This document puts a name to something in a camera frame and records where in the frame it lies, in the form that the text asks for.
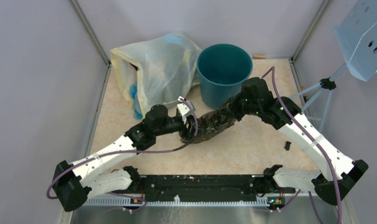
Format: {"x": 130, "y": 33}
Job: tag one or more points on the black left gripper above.
{"x": 189, "y": 132}

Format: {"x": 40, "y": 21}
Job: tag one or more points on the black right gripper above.
{"x": 231, "y": 107}

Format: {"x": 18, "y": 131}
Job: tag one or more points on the black plastic trash bag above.
{"x": 210, "y": 125}

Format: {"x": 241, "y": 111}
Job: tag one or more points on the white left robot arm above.
{"x": 75, "y": 183}

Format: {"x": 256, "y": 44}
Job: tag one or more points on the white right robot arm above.
{"x": 336, "y": 173}

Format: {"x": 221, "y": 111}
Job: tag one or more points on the teal plastic trash bin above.
{"x": 222, "y": 69}

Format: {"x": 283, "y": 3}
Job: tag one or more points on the white translucent trash bag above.
{"x": 156, "y": 72}

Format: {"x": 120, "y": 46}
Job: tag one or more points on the small wooden block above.
{"x": 259, "y": 57}

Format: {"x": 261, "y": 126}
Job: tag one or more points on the small black plastic part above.
{"x": 287, "y": 145}

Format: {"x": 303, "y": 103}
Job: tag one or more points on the light blue tripod stand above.
{"x": 310, "y": 94}

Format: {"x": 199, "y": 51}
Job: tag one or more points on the perforated light blue metal panel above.
{"x": 357, "y": 39}

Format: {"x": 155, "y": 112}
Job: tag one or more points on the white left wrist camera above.
{"x": 185, "y": 109}

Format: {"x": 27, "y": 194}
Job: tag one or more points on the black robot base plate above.
{"x": 204, "y": 188}

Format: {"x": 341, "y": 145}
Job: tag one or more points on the white slotted cable duct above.
{"x": 108, "y": 200}

